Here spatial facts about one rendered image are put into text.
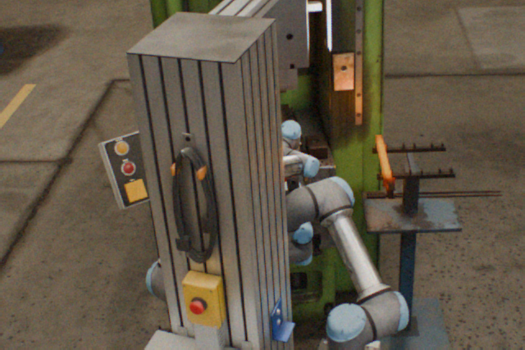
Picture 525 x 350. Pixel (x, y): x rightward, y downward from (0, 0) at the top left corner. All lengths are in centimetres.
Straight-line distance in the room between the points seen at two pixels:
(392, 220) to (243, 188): 168
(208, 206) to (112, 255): 275
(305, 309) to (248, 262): 198
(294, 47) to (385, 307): 118
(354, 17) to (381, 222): 88
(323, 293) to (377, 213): 59
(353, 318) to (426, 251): 200
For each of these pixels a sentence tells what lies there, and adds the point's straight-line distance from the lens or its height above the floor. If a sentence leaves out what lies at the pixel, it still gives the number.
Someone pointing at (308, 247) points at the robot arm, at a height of 92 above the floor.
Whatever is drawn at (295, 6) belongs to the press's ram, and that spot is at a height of 163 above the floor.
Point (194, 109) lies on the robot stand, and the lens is 156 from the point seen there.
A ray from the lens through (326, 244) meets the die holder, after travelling 346.
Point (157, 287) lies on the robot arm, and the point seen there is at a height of 101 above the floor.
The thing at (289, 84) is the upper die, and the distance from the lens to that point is 307.
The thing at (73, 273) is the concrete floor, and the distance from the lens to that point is 431.
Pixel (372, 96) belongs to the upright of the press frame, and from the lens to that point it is 333.
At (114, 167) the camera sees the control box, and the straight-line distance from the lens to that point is 299.
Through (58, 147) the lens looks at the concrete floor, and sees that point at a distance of 557.
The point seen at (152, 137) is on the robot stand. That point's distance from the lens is 167.
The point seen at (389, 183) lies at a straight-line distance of 295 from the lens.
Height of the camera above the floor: 262
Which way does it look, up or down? 30 degrees down
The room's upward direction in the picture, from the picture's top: 4 degrees counter-clockwise
